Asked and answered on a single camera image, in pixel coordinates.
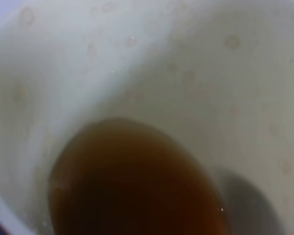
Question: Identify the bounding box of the pale green plastic cup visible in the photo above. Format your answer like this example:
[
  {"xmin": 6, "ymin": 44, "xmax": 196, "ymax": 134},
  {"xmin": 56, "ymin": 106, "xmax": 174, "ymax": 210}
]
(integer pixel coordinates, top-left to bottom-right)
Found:
[{"xmin": 0, "ymin": 0, "xmax": 294, "ymax": 235}]

